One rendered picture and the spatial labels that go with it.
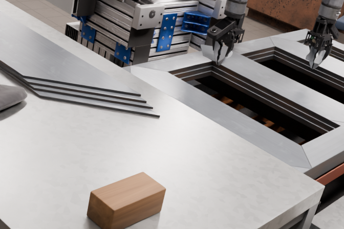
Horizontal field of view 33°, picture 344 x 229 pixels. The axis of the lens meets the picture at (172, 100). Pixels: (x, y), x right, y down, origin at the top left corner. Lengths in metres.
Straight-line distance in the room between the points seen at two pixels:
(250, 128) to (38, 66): 0.70
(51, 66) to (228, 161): 0.49
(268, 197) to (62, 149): 0.41
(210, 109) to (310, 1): 4.02
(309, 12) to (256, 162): 4.61
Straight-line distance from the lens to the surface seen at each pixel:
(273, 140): 1.79
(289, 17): 5.92
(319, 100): 2.18
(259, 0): 6.08
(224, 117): 1.84
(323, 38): 2.23
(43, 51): 1.53
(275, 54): 2.63
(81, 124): 1.25
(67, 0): 2.44
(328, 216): 1.75
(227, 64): 2.27
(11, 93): 1.29
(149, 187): 1.00
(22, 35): 1.61
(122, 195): 0.97
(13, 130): 1.21
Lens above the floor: 1.65
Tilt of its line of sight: 25 degrees down
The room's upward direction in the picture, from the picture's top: 13 degrees clockwise
